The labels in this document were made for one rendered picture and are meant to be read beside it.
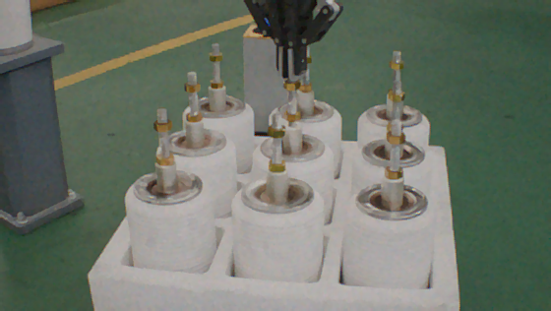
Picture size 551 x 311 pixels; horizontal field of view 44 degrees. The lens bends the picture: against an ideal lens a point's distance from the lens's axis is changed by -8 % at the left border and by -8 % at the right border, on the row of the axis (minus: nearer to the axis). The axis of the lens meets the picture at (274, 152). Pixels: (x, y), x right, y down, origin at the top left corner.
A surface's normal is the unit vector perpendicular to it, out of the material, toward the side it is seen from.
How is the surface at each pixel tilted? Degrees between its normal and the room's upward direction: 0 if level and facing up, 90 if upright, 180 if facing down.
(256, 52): 90
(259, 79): 90
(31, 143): 90
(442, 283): 0
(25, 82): 90
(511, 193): 0
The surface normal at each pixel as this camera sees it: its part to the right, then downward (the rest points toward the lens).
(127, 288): -0.16, 0.41
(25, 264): -0.01, -0.91
